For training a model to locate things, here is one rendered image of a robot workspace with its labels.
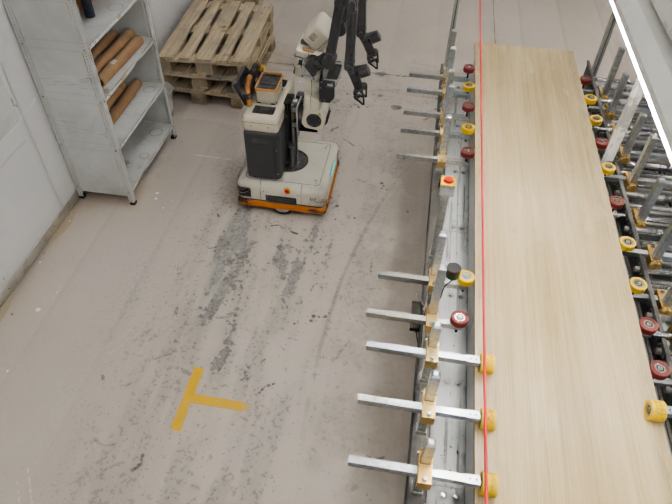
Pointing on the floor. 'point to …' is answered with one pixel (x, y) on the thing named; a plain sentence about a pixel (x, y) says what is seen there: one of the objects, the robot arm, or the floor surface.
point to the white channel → (636, 87)
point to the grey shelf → (84, 98)
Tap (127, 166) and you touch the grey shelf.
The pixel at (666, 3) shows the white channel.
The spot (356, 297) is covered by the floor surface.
